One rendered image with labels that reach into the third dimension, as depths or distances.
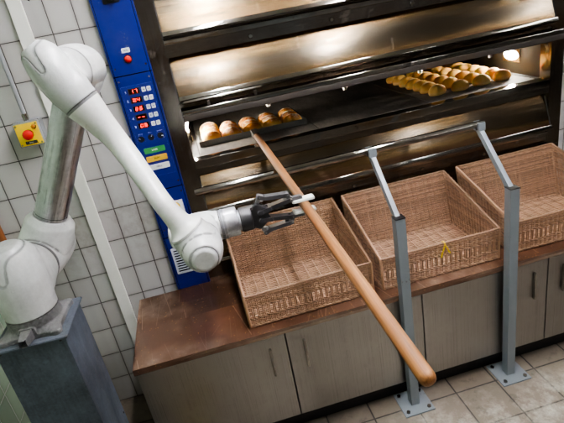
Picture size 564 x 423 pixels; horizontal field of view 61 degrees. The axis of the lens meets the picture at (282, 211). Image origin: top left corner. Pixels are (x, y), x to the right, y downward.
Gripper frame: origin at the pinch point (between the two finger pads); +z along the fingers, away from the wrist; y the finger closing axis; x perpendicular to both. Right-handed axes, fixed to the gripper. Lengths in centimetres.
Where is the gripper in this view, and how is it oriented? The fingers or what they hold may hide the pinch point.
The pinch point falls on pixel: (303, 204)
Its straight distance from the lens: 148.1
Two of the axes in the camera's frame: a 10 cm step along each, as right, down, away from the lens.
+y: 1.7, 9.0, 4.0
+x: 2.1, 3.6, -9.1
